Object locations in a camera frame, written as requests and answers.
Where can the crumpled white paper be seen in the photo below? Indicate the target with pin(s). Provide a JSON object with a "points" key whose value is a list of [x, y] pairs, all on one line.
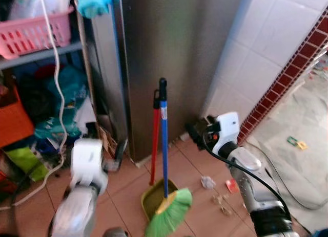
{"points": [[208, 182]]}

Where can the torn paper scraps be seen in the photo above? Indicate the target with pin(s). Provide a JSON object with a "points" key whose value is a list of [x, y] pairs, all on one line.
{"points": [[223, 203]]}

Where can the grey floor mat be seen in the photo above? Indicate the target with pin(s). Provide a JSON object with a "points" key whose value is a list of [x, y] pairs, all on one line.
{"points": [[302, 109]]}

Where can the grey shelf board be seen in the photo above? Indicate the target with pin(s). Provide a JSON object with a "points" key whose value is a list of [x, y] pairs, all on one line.
{"points": [[41, 55]]}

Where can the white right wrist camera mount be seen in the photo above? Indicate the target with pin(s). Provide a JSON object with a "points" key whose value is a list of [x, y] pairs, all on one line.
{"points": [[226, 129]]}

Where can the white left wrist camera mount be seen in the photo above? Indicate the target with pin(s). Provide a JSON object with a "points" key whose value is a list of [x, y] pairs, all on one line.
{"points": [[86, 160]]}

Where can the teal cloth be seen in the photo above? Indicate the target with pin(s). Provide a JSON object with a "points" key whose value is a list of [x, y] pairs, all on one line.
{"points": [[95, 2]]}

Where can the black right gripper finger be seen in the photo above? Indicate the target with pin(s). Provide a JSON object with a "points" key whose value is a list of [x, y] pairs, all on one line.
{"points": [[193, 132]]}

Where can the lime green bag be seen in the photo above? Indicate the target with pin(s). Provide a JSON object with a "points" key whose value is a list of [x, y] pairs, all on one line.
{"points": [[25, 163]]}

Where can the pink plastic basket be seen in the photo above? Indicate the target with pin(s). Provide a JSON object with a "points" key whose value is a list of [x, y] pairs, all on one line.
{"points": [[31, 37]]}

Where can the white plastic bag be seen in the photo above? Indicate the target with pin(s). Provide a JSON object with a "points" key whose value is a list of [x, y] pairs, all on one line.
{"points": [[25, 4]]}

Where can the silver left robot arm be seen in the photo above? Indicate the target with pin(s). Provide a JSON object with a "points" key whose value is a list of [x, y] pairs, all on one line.
{"points": [[74, 211]]}

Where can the orange box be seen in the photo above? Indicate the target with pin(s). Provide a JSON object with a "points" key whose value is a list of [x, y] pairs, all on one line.
{"points": [[14, 122]]}

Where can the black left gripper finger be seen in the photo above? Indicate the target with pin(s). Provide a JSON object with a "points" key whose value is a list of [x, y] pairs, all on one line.
{"points": [[122, 152]]}

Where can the teal plastic bag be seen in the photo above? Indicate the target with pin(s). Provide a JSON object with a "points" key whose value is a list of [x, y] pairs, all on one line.
{"points": [[69, 83]]}

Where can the robot left leg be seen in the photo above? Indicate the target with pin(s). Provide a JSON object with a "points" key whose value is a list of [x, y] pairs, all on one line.
{"points": [[115, 233]]}

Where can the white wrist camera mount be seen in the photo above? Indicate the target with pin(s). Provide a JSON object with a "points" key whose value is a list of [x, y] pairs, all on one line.
{"points": [[86, 160], [226, 129]]}

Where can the stainless steel fridge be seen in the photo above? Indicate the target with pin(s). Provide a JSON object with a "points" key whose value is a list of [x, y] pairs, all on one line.
{"points": [[174, 68]]}

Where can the green and yellow toy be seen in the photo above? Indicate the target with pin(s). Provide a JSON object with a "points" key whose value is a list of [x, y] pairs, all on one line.
{"points": [[297, 143]]}

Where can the red snack wrapper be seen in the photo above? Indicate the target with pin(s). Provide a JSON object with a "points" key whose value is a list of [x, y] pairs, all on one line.
{"points": [[231, 186]]}

